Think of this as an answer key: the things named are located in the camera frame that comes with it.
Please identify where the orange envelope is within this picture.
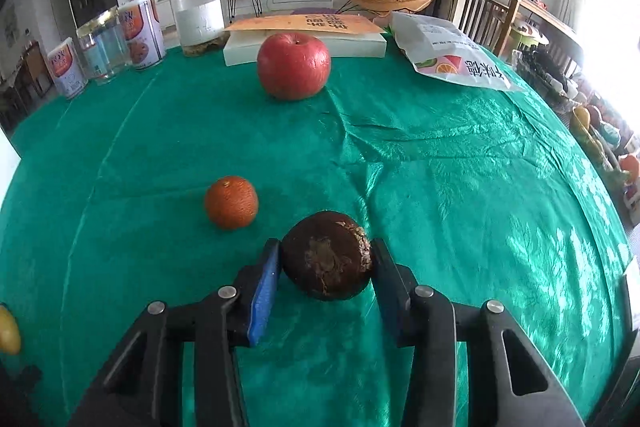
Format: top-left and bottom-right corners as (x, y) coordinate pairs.
(223, 13), (385, 36)

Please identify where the dark red small tangerine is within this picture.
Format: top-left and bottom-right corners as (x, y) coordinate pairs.
(204, 175), (260, 230)

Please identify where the white flat box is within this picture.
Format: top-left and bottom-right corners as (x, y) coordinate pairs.
(223, 32), (387, 66)

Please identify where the white snack bag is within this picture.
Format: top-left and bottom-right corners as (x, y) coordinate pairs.
(390, 11), (526, 92)

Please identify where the dark brown round fruit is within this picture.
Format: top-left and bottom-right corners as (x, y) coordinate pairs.
(281, 212), (375, 301)

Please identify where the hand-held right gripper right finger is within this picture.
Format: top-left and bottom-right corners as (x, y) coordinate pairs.
(371, 238), (586, 427)

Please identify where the small labelled tin can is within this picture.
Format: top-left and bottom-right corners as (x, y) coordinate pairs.
(46, 38), (90, 100)

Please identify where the large yellow orange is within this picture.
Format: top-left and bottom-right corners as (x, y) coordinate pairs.
(0, 304), (22, 355)

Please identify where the red apple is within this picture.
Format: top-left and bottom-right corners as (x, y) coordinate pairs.
(257, 32), (332, 101)

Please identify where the basket of toy fruit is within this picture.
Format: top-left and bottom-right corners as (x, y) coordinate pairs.
(570, 104), (640, 190)

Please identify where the black-lidded plastic jar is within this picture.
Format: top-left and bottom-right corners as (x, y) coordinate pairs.
(168, 0), (230, 56)

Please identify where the large labelled tin can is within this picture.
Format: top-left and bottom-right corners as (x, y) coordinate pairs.
(118, 0), (167, 72)

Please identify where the white cardboard box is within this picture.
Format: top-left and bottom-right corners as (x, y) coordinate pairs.
(0, 127), (21, 158)

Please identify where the clear glass jar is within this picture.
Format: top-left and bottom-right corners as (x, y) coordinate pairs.
(76, 7), (132, 86)

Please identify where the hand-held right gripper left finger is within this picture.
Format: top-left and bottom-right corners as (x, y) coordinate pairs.
(67, 238), (281, 427)

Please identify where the wooden bench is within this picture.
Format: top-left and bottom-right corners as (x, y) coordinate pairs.
(447, 0), (583, 72)

